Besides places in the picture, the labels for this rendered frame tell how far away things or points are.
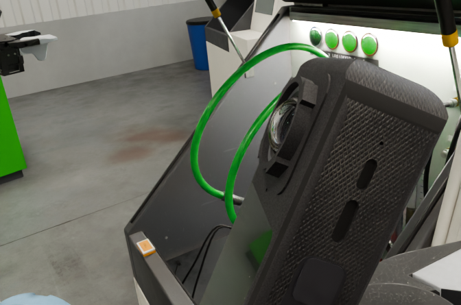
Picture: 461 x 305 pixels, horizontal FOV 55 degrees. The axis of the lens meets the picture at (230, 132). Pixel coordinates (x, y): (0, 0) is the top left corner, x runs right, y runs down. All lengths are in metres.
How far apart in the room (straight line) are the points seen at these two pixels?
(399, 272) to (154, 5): 7.56
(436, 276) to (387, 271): 0.02
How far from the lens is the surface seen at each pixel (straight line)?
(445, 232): 0.67
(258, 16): 3.97
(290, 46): 0.85
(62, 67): 7.29
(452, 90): 0.91
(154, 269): 1.05
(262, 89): 1.21
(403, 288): 0.18
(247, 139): 0.73
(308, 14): 1.12
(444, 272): 0.20
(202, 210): 1.24
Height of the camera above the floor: 1.58
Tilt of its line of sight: 21 degrees down
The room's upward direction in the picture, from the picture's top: 6 degrees counter-clockwise
